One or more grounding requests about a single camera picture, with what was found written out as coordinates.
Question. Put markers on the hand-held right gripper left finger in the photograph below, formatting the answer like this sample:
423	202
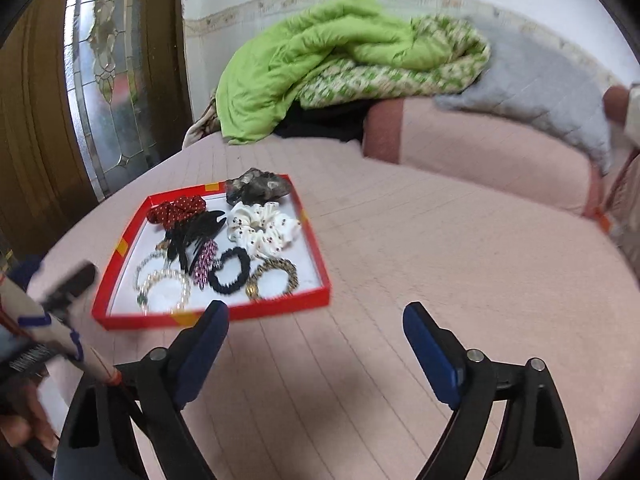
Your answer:
200	347

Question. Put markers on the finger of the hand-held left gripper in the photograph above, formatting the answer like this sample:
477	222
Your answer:
72	285

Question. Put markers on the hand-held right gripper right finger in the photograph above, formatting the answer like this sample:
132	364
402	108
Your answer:
430	347

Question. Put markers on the purple beaded hair clip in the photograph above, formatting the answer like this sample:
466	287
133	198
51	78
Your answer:
205	262

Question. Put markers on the black scrunchie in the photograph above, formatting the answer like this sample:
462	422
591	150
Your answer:
242	260

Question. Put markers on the black banana hair clip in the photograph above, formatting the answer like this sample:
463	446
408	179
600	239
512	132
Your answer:
192	235

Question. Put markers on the red box lid tray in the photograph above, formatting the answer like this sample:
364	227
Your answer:
305	275

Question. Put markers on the white printed scrunchie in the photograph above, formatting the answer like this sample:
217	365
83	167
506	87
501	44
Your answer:
262	227

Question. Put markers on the person's left hand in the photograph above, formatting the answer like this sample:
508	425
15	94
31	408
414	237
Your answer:
22	420

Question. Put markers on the red polka dot scrunchie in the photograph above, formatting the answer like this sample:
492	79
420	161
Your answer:
175	211

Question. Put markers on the grey scrunchie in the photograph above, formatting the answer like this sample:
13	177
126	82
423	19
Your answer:
257	187

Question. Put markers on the wooden door with stained glass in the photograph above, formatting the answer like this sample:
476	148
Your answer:
40	110

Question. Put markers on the pink bolster pillow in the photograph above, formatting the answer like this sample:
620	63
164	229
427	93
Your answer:
480	155

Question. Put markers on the beige patterned blanket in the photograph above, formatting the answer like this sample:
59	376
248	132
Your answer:
202	122

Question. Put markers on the black cloth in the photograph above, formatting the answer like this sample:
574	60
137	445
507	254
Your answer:
320	120

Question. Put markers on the pink bolster with lace cover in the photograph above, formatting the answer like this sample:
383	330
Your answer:
627	160

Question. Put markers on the grey blanket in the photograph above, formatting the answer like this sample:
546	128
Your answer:
540	75

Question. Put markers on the green quilt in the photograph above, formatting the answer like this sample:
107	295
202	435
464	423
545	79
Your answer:
320	45

